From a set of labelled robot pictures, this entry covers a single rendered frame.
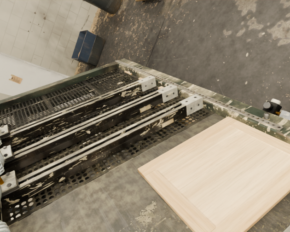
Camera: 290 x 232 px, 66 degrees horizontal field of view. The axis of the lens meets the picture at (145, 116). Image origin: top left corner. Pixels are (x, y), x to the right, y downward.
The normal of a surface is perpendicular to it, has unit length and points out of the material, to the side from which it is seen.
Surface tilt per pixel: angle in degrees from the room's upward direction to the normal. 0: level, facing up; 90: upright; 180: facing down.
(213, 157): 51
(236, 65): 0
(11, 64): 90
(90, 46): 90
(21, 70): 90
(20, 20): 90
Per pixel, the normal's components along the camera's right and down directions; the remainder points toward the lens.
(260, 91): -0.74, -0.22
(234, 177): -0.15, -0.84
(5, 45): 0.56, 0.31
